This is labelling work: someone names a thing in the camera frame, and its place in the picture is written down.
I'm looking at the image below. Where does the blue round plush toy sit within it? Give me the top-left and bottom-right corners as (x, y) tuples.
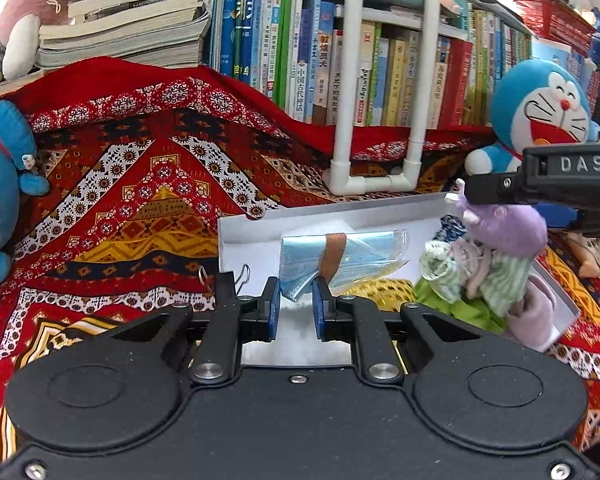
(0, 100), (51, 288)

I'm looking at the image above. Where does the stack of thick books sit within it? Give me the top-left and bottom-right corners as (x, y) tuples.
(34, 0), (212, 71)

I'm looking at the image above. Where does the row of upright books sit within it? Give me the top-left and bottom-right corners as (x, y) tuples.
(210, 0), (600, 128)

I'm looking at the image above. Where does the green scrunchie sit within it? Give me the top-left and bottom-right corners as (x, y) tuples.
(412, 277), (508, 333)

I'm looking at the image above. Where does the pack of blue face masks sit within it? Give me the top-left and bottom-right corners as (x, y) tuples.
(280, 230), (411, 303)

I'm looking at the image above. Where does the white pipe frame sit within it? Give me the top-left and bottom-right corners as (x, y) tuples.
(328, 0), (441, 196)

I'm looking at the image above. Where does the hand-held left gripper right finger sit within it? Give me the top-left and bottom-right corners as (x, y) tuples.
(311, 276), (486, 386)

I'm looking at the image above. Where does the blue cat plush toy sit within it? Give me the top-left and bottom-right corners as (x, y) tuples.
(464, 57), (600, 176)

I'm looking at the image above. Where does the purple plush toy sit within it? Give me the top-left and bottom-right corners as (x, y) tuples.
(445, 177), (549, 256)

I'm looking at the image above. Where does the black binder clip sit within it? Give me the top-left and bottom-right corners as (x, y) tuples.
(215, 264), (252, 303)

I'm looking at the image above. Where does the green striped cloth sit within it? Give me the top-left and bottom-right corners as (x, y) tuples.
(420, 240), (536, 318)

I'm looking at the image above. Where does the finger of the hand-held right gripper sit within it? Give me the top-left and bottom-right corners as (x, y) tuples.
(464, 172), (527, 206)

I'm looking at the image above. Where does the pale pink sock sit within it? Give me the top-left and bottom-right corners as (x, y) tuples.
(505, 272), (563, 353)

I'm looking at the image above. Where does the long-haired doll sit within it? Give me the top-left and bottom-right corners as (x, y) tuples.
(565, 232), (600, 278)

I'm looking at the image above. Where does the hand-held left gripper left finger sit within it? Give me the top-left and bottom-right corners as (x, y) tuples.
(92, 276), (282, 386)

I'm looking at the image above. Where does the pink plush toy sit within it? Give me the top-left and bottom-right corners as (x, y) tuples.
(0, 0), (111, 81)

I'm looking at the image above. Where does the red plastic basket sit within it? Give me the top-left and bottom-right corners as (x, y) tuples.
(512, 0), (598, 56)

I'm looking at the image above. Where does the navy floral cloth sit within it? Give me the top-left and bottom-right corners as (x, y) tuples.
(432, 214), (468, 243)

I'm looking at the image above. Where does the white shallow box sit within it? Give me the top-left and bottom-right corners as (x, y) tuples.
(217, 191), (581, 368)

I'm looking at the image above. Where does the red patterned blanket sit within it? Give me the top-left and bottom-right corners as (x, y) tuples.
(0, 57), (600, 466)

